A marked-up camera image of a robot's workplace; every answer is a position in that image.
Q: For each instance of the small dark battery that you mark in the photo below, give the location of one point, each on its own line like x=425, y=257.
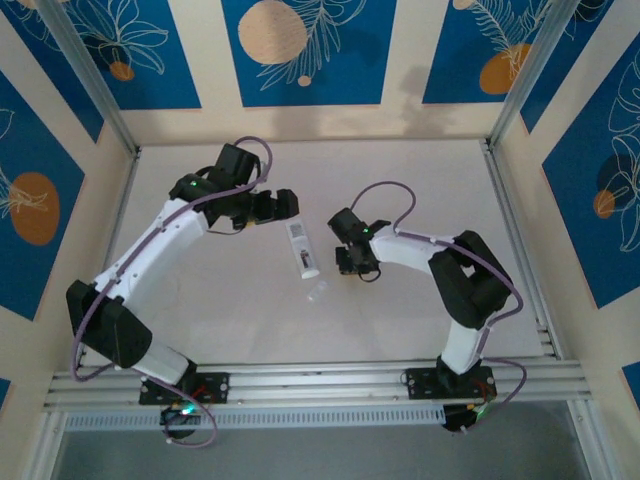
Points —
x=304, y=260

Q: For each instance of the translucent white battery cover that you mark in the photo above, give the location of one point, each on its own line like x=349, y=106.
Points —
x=318, y=291

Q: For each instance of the white tube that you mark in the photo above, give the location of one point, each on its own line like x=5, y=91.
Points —
x=301, y=245

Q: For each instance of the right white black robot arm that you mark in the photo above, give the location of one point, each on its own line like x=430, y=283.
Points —
x=400, y=247

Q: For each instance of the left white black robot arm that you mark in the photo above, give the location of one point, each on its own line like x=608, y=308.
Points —
x=155, y=250

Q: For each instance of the right black controller box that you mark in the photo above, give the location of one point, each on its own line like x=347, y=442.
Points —
x=457, y=419

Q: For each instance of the black controller box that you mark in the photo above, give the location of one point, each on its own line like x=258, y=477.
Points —
x=175, y=419
x=457, y=419

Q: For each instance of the left black controller box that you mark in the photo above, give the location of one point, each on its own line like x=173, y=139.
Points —
x=175, y=419

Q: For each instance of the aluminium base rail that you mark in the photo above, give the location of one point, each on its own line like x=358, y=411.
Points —
x=320, y=385

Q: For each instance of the left aluminium side rail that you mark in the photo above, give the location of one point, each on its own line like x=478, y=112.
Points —
x=116, y=225

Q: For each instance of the aluminium side rail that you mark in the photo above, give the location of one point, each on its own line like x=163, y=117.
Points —
x=515, y=225
x=116, y=225

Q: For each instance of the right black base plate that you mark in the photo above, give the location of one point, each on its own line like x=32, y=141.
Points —
x=420, y=385

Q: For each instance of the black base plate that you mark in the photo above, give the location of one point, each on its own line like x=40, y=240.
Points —
x=420, y=385
x=217, y=387

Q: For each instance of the left aluminium frame post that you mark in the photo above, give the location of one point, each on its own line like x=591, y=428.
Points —
x=92, y=75

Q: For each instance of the aluminium frame post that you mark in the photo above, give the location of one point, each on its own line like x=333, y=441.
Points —
x=536, y=75
x=92, y=75

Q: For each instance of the right aluminium side rail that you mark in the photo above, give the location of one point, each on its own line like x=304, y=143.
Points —
x=515, y=225

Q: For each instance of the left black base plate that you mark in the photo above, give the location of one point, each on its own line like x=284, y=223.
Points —
x=217, y=387

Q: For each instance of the right aluminium frame post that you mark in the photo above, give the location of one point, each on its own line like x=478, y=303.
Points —
x=536, y=75

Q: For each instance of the right aluminium frame leg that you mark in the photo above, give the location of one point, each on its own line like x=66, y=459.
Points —
x=590, y=440

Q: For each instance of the aluminium frame leg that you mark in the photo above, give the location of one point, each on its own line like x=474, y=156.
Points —
x=590, y=440
x=45, y=450

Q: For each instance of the left aluminium frame leg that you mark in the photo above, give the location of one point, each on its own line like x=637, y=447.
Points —
x=45, y=450

